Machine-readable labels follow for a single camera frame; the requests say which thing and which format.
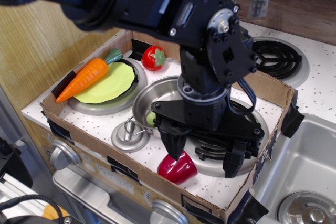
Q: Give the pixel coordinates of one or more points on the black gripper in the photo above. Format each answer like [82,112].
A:
[176,119]

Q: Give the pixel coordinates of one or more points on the green toy broccoli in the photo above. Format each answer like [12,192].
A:
[150,119]

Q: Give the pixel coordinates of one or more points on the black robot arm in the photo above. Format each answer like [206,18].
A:
[215,53]

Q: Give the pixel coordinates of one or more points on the front right black burner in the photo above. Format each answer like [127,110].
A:
[208,150]

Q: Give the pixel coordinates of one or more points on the black burner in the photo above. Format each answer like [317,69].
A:
[208,150]
[282,60]

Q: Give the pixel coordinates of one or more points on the red toy bell pepper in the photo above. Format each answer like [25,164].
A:
[177,171]

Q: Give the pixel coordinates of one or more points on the small steel pot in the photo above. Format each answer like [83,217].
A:
[163,89]

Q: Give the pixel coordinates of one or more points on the right oven control knob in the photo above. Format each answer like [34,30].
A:
[165,213]

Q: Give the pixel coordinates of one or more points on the oven control knob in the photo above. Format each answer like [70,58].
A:
[165,213]
[63,155]

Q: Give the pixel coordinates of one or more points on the grey stove knob front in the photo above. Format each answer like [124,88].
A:
[129,137]

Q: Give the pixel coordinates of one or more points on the steel sink basin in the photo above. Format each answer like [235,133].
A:
[304,162]

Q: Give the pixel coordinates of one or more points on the red toy strawberry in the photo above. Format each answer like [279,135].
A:
[153,58]

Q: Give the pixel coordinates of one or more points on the yellow-green plate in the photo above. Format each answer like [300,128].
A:
[117,81]

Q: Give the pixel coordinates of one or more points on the back right black burner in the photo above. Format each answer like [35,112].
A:
[282,60]

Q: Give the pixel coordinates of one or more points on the sink drain strainer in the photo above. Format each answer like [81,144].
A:
[306,207]

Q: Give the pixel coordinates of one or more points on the orange toy carrot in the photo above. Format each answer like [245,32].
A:
[90,74]

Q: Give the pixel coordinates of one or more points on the left oven control knob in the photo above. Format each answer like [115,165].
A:
[63,155]

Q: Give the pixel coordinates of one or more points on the hanging steel spatula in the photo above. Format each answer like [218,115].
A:
[258,9]

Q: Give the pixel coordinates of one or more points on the orange object lower left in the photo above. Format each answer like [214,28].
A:
[51,214]

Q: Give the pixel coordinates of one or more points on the oven door handle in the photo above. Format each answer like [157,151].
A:
[97,202]

